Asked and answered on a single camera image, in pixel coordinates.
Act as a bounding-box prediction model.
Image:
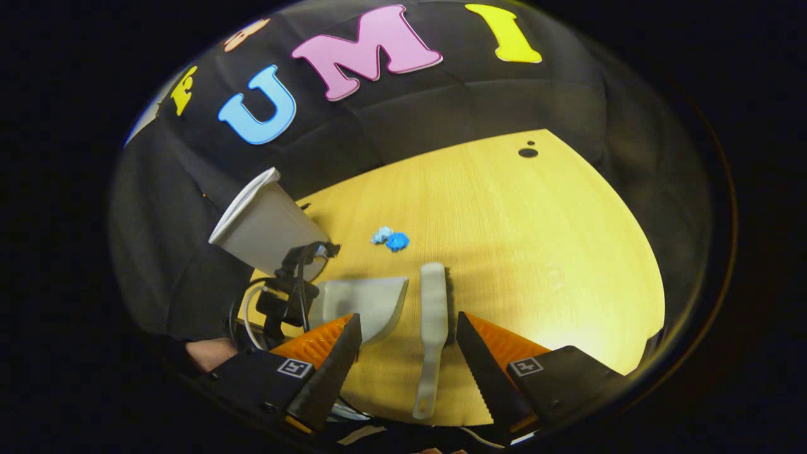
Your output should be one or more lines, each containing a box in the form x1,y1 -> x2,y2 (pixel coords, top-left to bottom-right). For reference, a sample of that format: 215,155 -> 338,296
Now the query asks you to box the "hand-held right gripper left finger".
207,312 -> 364,436

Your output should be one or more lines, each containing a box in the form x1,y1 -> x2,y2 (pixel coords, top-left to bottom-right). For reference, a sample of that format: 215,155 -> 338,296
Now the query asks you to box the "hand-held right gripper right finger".
455,311 -> 630,443

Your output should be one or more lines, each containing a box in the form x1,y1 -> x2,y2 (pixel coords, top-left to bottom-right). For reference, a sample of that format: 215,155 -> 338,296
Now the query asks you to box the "grey plastic garbage bin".
208,166 -> 332,282

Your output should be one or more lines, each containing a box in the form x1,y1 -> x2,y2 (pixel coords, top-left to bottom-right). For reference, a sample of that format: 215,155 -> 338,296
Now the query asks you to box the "white plastic dustpan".
313,276 -> 410,345

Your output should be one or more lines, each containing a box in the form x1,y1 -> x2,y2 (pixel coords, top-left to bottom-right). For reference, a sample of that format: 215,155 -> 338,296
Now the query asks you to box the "small white broom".
412,262 -> 450,421

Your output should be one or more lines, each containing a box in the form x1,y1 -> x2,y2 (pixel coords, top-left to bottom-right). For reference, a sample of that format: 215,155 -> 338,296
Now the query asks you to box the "black backdrop cloth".
107,0 -> 716,357

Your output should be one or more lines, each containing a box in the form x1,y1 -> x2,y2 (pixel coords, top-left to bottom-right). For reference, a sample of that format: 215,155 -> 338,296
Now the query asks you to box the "white cable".
243,285 -> 270,351

